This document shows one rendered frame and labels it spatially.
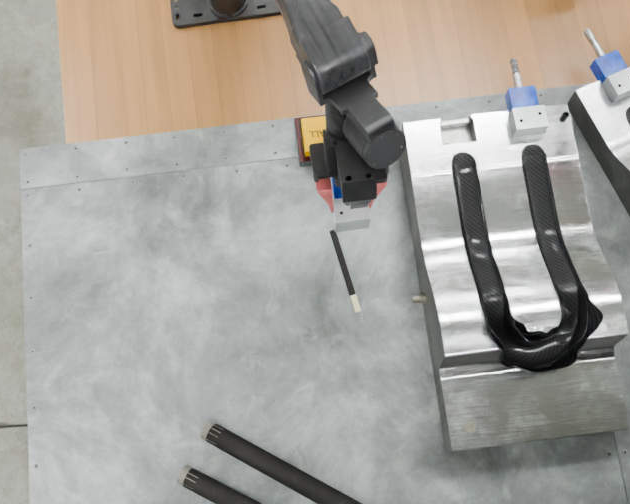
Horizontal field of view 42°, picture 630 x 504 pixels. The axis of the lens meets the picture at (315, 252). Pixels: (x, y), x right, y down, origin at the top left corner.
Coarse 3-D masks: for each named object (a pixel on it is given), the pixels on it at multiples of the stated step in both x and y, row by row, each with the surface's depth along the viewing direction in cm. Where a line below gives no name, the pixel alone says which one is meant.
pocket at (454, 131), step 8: (456, 120) 130; (464, 120) 130; (472, 120) 128; (440, 128) 131; (448, 128) 131; (456, 128) 131; (464, 128) 131; (472, 128) 129; (448, 136) 130; (456, 136) 130; (464, 136) 130; (472, 136) 130
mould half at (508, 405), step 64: (448, 192) 125; (512, 192) 125; (576, 192) 125; (448, 256) 122; (512, 256) 122; (576, 256) 121; (448, 320) 115; (448, 384) 120; (512, 384) 120; (576, 384) 120; (448, 448) 121
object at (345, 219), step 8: (336, 192) 119; (336, 200) 117; (336, 208) 117; (344, 208) 117; (360, 208) 117; (368, 208) 117; (336, 216) 117; (344, 216) 117; (352, 216) 117; (360, 216) 117; (368, 216) 117; (336, 224) 117; (344, 224) 118; (352, 224) 118; (360, 224) 119; (368, 224) 119
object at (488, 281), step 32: (544, 160) 126; (480, 192) 125; (544, 192) 126; (480, 224) 125; (544, 224) 125; (480, 256) 123; (544, 256) 121; (480, 288) 118; (576, 288) 118; (512, 320) 115; (576, 320) 119; (512, 352) 120; (544, 352) 120; (576, 352) 118
